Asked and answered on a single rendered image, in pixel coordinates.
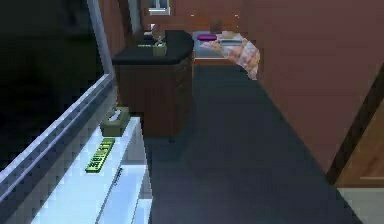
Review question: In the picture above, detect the olive green container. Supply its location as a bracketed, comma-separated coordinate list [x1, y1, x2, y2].
[152, 43, 168, 57]

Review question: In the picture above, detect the brown cabinet with black top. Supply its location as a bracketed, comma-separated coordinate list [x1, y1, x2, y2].
[111, 29, 195, 139]

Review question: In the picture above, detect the bed with patterned blanket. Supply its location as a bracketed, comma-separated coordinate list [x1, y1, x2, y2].
[191, 30, 261, 81]

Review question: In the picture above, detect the olive green tissue box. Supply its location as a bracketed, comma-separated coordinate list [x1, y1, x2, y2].
[99, 106, 131, 138]

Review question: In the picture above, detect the grey pillow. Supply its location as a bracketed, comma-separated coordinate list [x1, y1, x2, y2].
[219, 39, 243, 47]

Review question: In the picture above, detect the green remote control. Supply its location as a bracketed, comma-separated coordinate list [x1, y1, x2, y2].
[85, 137, 116, 174]

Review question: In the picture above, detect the small white window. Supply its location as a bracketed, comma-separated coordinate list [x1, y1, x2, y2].
[147, 0, 171, 16]

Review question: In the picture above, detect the white desk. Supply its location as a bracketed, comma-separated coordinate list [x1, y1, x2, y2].
[30, 115, 154, 224]

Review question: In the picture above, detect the large dark window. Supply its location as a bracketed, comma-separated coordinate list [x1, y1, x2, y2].
[0, 0, 116, 224]

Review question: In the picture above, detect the brown room door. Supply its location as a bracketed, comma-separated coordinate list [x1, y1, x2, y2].
[325, 63, 384, 188]

